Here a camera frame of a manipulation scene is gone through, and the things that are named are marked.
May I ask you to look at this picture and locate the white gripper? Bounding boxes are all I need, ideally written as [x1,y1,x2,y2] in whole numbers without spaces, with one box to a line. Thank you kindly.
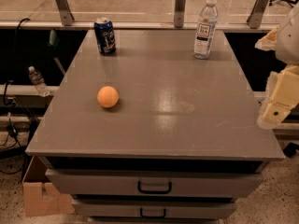
[255,5,299,130]

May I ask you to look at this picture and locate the clear plastic water bottle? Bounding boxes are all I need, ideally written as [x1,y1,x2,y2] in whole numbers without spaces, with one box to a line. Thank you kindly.
[193,0,219,59]

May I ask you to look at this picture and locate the small clear bottle on ledge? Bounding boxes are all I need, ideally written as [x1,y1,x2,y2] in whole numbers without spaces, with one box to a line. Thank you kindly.
[28,66,50,97]

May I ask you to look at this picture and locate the grey drawer cabinet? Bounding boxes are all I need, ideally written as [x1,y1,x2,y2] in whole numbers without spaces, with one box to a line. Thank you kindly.
[27,30,283,224]

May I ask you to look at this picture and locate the orange fruit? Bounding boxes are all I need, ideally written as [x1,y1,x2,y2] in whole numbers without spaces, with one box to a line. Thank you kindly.
[97,86,119,108]

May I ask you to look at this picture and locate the blue soda can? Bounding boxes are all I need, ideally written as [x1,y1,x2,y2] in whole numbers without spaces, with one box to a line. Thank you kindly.
[93,18,116,55]

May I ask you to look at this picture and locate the lower grey drawer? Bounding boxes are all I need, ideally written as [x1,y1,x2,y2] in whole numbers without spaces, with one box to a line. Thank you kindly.
[72,200,235,219]

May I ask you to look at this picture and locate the grey drawer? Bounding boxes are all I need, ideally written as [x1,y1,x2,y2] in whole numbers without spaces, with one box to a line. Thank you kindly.
[72,200,235,219]
[46,169,263,198]

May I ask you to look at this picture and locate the upper grey drawer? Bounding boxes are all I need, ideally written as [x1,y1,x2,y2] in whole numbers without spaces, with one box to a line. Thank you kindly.
[46,169,263,198]

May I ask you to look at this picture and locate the brown cardboard box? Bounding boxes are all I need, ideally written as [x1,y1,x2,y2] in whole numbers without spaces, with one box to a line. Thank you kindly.
[22,157,75,217]

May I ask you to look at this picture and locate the right metal bracket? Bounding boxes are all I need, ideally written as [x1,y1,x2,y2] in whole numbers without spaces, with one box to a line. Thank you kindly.
[247,0,269,29]

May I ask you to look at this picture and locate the metal bracket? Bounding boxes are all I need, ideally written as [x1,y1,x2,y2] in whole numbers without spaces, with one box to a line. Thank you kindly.
[55,0,74,26]
[247,0,269,29]
[174,0,186,28]

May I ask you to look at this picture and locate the middle metal bracket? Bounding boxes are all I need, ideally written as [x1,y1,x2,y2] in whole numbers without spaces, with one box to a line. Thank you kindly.
[174,0,186,28]

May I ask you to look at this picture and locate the black upper drawer handle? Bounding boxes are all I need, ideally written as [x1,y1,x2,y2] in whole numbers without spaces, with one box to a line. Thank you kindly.
[137,181,172,195]

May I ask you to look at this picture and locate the black drawer handle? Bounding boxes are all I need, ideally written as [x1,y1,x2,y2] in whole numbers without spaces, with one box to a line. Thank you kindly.
[139,208,166,218]
[137,181,172,195]

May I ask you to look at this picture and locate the black lower drawer handle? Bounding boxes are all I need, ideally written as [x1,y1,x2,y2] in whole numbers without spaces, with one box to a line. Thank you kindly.
[139,208,166,218]

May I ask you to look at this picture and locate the green handled tool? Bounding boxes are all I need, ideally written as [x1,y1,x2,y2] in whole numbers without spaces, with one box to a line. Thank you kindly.
[47,29,65,75]

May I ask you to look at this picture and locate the left metal bracket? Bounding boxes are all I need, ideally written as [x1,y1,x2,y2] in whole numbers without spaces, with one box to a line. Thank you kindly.
[55,0,74,26]

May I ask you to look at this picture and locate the black cable left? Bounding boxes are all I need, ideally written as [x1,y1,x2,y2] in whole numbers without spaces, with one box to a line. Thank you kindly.
[0,17,38,175]

